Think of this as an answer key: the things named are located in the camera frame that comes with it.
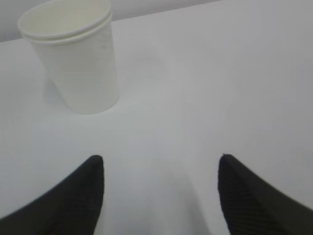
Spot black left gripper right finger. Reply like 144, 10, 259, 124
218, 154, 313, 235

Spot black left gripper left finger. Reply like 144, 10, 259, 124
0, 155, 105, 235

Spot white paper cup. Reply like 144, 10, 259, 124
18, 0, 119, 115

